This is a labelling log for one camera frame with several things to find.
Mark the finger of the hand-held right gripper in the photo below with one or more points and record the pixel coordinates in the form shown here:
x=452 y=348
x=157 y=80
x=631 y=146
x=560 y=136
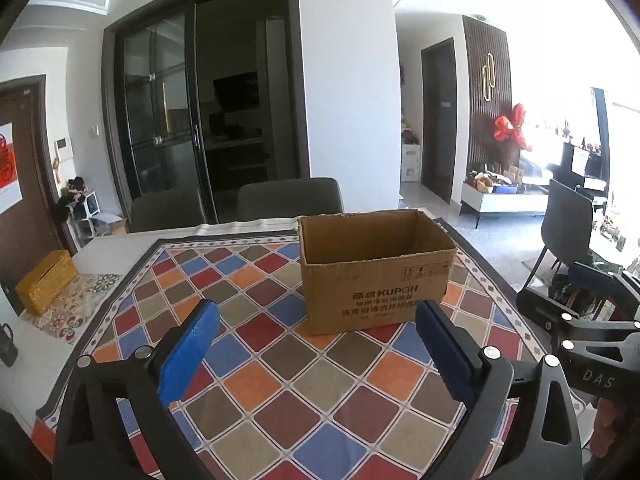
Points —
x=537 y=310
x=592 y=277

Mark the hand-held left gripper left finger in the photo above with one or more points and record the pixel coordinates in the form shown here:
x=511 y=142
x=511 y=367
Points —
x=190 y=355

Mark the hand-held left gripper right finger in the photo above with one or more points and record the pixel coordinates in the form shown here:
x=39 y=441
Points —
x=447 y=355

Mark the brown cardboard box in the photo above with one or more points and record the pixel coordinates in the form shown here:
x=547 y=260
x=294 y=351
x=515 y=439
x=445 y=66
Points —
x=370 y=295

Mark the person's right hand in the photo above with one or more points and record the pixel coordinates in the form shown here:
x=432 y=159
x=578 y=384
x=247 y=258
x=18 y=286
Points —
x=612 y=425

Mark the grey dining chair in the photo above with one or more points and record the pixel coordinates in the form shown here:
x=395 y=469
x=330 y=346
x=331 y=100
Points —
x=167 y=210
x=567 y=225
x=290 y=200

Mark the black piano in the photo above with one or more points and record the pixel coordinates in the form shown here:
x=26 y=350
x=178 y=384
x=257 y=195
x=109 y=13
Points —
x=585 y=170

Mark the colourful checked mat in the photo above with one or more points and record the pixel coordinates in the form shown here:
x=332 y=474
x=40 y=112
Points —
x=300 y=360

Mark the white low cabinet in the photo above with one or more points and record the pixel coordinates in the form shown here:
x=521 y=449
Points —
x=505 y=202

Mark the floral patterned placemat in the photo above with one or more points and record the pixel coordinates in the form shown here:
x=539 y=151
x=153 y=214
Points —
x=85 y=300

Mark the pile of assorted boxes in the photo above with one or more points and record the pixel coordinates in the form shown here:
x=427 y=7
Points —
x=500 y=182

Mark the white striped cloth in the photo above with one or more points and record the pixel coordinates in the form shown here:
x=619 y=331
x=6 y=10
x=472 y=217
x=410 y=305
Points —
x=235 y=228

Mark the yellow woven tissue box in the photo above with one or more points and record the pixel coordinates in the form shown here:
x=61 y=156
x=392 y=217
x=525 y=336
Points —
x=47 y=282

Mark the purple patterned tablecloth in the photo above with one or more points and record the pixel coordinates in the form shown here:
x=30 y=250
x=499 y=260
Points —
x=42 y=437

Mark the white stool rack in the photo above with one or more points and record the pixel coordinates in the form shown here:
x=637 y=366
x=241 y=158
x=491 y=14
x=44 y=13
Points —
x=95 y=215

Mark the black mug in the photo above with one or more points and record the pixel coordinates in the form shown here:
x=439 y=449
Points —
x=6 y=347

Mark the white toy shelf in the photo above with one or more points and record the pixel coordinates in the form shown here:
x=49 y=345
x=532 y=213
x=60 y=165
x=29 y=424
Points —
x=411 y=162

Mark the dark plush toy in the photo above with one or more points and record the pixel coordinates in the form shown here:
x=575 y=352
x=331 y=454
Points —
x=72 y=192

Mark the dark interior door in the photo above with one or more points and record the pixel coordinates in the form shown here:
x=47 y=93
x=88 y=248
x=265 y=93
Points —
x=439 y=125

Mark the brown entrance door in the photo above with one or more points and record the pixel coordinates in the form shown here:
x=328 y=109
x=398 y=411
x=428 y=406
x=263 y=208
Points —
x=35 y=185

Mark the white intercom panel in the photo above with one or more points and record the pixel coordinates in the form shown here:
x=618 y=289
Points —
x=62 y=145

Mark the dark glass sliding door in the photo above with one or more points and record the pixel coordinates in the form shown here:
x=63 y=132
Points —
x=160 y=110

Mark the red paper door poster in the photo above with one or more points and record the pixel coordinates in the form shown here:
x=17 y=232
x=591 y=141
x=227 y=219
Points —
x=7 y=160

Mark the dark slatted wall panel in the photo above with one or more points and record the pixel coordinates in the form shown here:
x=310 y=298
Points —
x=475 y=125

